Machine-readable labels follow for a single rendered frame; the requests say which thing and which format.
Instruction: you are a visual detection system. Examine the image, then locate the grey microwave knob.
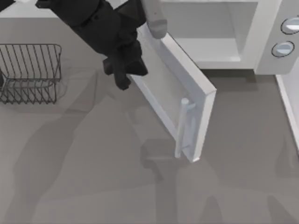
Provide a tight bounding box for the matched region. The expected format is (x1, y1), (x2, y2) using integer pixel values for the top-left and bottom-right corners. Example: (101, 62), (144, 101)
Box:
(271, 41), (296, 57)
(279, 15), (299, 35)

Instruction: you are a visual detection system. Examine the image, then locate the white counter block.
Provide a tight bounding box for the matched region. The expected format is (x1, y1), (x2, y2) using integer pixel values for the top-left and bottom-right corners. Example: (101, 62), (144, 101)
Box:
(0, 0), (62, 19)

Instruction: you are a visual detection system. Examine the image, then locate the pale microwave door handle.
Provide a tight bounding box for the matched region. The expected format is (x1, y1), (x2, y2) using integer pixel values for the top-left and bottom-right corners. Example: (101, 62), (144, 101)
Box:
(174, 98), (197, 160)

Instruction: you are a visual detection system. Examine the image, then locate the pale grey rounded box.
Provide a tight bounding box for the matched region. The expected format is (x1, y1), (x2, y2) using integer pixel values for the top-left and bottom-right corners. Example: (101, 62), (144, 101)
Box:
(141, 0), (168, 40)

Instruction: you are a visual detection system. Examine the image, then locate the dark wire rack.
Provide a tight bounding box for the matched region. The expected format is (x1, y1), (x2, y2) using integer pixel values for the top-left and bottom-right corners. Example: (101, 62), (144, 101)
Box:
(0, 43), (63, 105)

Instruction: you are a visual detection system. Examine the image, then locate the pale microwave oven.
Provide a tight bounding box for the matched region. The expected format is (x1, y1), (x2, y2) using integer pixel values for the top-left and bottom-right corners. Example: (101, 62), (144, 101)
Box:
(137, 0), (299, 76)

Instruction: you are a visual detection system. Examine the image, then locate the pale microwave door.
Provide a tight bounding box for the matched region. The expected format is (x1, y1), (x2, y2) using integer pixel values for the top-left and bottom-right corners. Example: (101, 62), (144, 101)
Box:
(127, 22), (217, 164)

